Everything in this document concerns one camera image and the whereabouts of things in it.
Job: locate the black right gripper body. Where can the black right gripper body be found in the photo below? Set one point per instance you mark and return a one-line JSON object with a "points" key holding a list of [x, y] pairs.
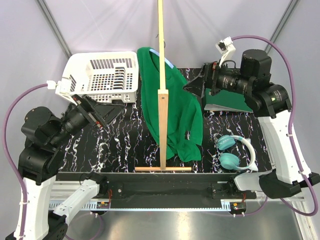
{"points": [[223, 79]]}

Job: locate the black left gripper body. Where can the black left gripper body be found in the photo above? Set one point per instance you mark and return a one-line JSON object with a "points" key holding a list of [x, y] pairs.
{"points": [[76, 118]]}

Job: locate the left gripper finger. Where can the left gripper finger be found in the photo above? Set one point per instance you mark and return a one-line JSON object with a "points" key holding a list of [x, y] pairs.
{"points": [[108, 112], [114, 103]]}

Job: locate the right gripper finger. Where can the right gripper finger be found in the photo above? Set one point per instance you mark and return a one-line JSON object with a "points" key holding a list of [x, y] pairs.
{"points": [[197, 90], [200, 75]]}

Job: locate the green t shirt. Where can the green t shirt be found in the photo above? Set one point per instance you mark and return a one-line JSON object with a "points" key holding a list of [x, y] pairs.
{"points": [[185, 118]]}

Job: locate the light blue plastic hanger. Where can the light blue plastic hanger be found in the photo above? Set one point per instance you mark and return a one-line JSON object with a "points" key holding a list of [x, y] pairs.
{"points": [[165, 59]]}

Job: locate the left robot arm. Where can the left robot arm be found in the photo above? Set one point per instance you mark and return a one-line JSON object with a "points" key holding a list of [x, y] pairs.
{"points": [[39, 163]]}

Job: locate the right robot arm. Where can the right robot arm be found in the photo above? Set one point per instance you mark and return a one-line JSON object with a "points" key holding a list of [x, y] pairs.
{"points": [[271, 105]]}

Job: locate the wooden hanger stand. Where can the wooden hanger stand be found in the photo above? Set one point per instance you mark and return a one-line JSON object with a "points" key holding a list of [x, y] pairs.
{"points": [[163, 102]]}

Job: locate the white plastic basket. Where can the white plastic basket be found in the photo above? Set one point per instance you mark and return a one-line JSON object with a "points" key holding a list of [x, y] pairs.
{"points": [[104, 76]]}

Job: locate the black marble pattern mat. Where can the black marble pattern mat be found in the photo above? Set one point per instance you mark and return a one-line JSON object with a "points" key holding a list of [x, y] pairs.
{"points": [[127, 144]]}

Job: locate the teal white headphones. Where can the teal white headphones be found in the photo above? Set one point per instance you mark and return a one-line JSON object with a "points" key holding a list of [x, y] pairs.
{"points": [[236, 153]]}

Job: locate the green ring binder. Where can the green ring binder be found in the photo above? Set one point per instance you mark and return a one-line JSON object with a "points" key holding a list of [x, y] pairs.
{"points": [[227, 101]]}

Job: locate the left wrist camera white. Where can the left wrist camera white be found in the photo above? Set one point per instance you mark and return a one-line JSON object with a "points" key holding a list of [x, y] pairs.
{"points": [[63, 88]]}

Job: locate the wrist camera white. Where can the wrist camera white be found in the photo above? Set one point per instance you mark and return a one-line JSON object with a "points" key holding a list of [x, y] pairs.
{"points": [[226, 48], [63, 88]]}

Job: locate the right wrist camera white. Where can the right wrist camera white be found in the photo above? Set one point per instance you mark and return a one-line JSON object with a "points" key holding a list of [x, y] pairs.
{"points": [[226, 48]]}

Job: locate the black front rail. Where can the black front rail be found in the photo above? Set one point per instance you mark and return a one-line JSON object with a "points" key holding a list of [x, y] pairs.
{"points": [[150, 192]]}

